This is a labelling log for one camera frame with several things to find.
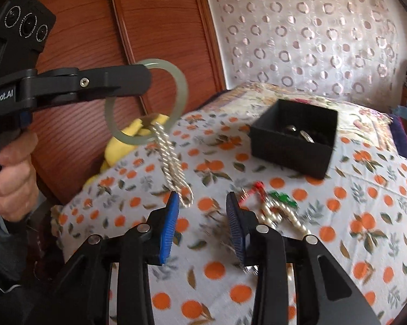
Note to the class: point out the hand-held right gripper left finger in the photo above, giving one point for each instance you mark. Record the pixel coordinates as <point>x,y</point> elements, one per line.
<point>169,230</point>

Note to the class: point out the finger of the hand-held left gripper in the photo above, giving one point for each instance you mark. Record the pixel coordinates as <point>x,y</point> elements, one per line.
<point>108,79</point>

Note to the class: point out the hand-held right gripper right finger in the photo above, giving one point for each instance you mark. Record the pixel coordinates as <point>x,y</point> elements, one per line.
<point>235,233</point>

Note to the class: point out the pale green jade bangle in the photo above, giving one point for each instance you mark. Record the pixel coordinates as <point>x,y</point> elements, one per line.
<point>182,88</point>

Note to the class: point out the black jewelry box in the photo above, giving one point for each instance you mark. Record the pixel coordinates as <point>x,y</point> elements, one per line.
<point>288,155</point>

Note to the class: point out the person's left forearm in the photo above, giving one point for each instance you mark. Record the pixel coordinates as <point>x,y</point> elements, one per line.
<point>10,277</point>

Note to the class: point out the person's left hand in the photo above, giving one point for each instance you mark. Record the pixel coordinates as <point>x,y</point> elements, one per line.
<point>15,179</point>

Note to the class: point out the yellow plush toy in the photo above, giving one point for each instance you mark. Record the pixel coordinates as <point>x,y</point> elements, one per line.
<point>122,145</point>

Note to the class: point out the orange fruit print blanket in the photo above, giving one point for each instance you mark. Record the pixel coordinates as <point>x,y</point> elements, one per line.
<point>342,210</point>

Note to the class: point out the white curtain with circles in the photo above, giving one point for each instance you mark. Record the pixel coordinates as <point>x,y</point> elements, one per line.
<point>308,40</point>

